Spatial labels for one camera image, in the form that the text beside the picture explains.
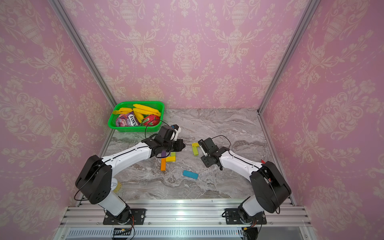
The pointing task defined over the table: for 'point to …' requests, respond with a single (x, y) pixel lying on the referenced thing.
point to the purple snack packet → (130, 119)
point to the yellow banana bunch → (138, 110)
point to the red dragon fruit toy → (151, 120)
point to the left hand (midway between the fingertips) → (186, 146)
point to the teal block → (190, 174)
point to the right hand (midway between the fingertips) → (206, 158)
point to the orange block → (163, 164)
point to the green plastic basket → (159, 105)
